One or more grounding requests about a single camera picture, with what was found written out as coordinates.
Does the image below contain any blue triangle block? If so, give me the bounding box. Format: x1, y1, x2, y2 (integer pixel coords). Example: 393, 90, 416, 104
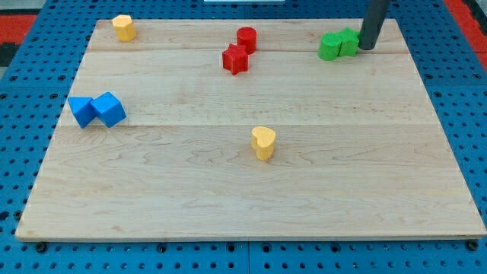
68, 97, 96, 129

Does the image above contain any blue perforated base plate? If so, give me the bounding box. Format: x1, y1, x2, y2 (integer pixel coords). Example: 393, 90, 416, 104
1, 0, 486, 273

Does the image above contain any yellow hexagon block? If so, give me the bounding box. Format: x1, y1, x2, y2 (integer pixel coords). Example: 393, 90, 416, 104
111, 14, 136, 42

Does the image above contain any wooden board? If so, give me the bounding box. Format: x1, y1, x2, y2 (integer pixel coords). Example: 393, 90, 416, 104
16, 19, 486, 242

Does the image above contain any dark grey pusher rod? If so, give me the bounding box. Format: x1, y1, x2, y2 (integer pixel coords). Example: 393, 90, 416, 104
358, 0, 391, 50

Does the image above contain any red star block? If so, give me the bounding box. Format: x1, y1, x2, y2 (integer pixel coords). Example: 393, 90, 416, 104
222, 43, 249, 75

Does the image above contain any green cylinder block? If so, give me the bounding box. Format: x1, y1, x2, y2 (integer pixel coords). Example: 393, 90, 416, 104
318, 33, 342, 61

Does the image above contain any green star block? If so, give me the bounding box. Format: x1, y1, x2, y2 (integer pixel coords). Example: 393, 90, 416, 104
337, 27, 359, 57

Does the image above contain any yellow heart block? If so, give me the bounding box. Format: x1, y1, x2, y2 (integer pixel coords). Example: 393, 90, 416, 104
251, 126, 276, 161

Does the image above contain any red cylinder block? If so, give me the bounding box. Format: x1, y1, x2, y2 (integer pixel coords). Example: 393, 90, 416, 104
236, 27, 257, 55

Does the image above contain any blue cube block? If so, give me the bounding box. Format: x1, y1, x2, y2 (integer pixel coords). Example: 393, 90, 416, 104
91, 91, 126, 128

